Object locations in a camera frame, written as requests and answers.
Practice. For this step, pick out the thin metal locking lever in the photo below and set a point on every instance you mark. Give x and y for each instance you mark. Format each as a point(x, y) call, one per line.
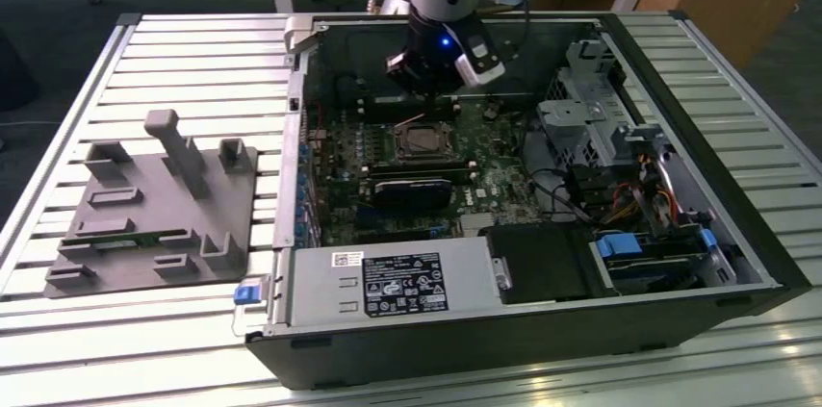
point(410, 120)

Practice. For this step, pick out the green motherboard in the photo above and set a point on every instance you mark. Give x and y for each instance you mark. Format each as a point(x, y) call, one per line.
point(500, 185)

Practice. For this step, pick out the blue plastic clip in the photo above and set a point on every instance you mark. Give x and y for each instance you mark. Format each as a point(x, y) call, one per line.
point(707, 238)

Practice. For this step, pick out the grey parts rack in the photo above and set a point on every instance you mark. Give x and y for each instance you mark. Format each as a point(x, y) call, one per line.
point(160, 205)

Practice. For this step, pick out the green RAM stick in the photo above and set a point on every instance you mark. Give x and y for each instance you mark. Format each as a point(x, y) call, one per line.
point(147, 237)

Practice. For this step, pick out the black installed RAM stick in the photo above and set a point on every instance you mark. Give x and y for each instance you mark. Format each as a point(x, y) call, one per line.
point(398, 109)
point(418, 173)

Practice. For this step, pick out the black open PC case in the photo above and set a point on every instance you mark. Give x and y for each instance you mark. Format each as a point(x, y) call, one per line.
point(450, 354)

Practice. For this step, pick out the silver metal drive cage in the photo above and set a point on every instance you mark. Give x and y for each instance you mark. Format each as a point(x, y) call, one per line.
point(578, 113)

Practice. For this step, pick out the silver CPU chip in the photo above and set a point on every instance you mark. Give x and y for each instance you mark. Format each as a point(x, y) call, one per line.
point(427, 142)

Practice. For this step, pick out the small silver heat sink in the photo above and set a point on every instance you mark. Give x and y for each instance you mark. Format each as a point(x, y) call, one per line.
point(478, 223)

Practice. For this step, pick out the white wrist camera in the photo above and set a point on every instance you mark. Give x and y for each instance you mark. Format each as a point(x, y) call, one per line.
point(482, 65)

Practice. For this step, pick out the blue case latch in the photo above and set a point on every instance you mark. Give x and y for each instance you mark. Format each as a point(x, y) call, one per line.
point(247, 294)

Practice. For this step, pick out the black graphics card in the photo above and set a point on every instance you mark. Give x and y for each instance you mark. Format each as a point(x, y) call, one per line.
point(411, 193)

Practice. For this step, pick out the grey power supply unit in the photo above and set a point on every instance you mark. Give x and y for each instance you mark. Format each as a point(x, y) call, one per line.
point(320, 291)

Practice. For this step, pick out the hard disk in blue carrier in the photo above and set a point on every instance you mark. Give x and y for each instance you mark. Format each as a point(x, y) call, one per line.
point(616, 246)

